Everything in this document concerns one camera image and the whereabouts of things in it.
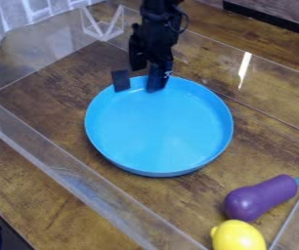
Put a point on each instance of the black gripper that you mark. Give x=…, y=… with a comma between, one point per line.
x=152, y=40

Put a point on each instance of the white patterned curtain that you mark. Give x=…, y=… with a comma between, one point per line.
x=18, y=13

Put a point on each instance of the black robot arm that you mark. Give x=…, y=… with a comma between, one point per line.
x=160, y=6

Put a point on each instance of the purple toy eggplant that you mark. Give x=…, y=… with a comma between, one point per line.
x=248, y=202

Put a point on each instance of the clear acrylic enclosure wall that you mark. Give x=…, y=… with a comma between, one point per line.
x=64, y=197

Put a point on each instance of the yellow toy lemon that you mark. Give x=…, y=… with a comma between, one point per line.
x=236, y=235

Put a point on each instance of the small black tab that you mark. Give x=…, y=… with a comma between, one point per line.
x=120, y=80

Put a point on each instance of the blue round plate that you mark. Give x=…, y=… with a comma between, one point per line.
x=162, y=134

